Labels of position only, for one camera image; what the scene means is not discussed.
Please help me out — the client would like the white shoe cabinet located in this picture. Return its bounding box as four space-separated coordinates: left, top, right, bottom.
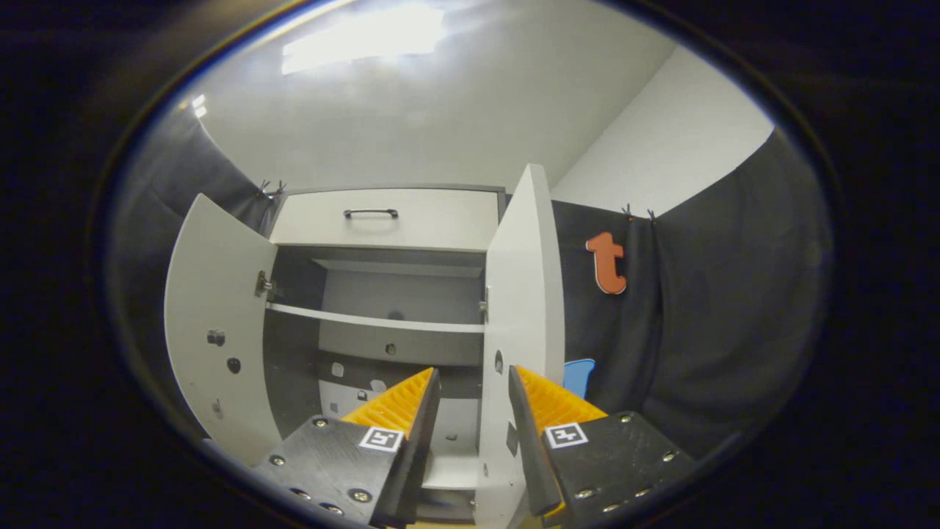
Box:
261 184 509 524

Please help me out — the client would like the white cabinet drawer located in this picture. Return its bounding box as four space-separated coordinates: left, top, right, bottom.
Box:
270 188 502 253

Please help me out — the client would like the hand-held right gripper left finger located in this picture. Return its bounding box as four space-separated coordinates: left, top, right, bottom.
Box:
250 367 441 528

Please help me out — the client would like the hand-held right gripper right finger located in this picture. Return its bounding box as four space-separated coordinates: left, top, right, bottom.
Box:
508 365 698 528

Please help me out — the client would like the ceiling light panel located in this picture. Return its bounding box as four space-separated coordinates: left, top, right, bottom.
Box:
281 4 446 76

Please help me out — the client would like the white cabinet shelf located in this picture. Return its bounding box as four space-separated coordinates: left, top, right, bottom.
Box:
266 302 485 335

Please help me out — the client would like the white cabinet door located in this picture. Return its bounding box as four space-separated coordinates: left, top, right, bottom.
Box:
163 193 283 467
474 163 566 529

